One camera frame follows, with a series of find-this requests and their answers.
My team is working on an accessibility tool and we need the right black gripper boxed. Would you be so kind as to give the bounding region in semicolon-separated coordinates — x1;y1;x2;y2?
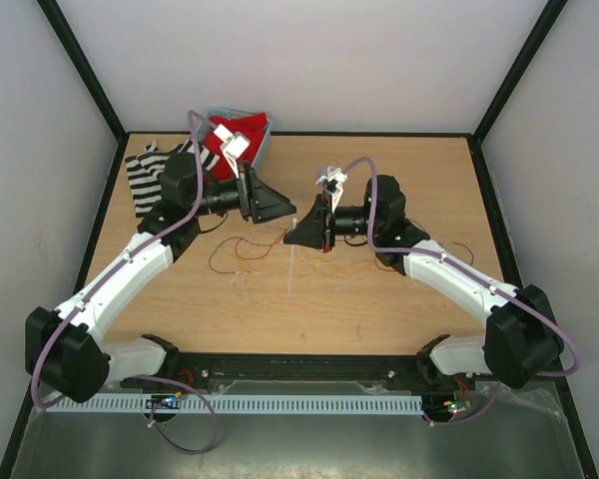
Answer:
283;191;381;252

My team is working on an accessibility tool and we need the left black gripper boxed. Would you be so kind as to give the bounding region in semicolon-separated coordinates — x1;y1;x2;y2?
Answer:
190;161;298;225

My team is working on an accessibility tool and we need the white zip tie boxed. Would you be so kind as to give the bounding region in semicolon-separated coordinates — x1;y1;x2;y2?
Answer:
287;217;299;301

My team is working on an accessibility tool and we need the white wire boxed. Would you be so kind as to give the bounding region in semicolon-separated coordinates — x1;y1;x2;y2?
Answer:
239;224;430;290

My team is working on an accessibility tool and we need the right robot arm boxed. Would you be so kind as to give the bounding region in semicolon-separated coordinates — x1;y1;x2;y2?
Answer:
284;168;564;389

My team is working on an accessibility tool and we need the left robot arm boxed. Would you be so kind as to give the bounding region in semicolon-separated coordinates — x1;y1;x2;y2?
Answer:
25;153;297;406

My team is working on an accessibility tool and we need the red cloth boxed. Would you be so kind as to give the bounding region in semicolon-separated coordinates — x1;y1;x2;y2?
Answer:
202;113;268;180

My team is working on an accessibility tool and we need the blue plastic basket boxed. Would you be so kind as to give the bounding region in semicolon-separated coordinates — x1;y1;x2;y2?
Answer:
205;106;273;168

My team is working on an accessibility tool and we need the black white striped cloth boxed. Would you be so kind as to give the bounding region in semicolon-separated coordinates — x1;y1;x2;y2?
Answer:
124;139;195;218

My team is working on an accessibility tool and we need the left circuit board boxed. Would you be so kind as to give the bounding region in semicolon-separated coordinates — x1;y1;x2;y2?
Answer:
146;394;185;409

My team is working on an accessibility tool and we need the circuit board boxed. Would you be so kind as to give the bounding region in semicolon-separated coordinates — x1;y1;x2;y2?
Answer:
146;394;185;409
442;400;472;417

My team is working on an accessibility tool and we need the right circuit board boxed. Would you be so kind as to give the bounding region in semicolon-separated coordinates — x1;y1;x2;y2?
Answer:
442;400;472;417

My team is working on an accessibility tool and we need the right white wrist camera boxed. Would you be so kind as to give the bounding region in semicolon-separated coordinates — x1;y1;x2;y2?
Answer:
315;166;347;214

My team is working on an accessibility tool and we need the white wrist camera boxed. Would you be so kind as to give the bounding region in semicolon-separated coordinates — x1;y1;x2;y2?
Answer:
213;124;251;178
315;166;347;214

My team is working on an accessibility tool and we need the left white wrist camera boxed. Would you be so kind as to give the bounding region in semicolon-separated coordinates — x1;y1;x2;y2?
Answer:
213;124;251;178

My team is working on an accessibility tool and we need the grey slotted cable duct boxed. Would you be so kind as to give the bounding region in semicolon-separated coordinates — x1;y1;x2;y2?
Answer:
49;393;422;416

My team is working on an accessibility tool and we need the black aluminium frame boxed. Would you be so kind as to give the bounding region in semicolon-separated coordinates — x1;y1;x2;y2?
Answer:
0;0;599;479

